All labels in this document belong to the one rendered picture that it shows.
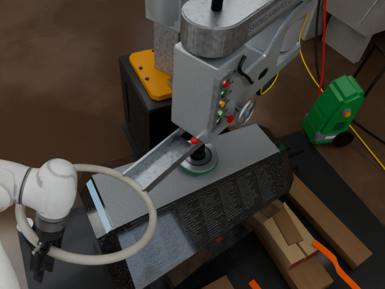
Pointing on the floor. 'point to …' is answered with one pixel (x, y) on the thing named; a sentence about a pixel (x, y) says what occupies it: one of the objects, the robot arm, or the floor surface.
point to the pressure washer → (337, 108)
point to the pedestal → (144, 112)
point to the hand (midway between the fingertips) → (43, 268)
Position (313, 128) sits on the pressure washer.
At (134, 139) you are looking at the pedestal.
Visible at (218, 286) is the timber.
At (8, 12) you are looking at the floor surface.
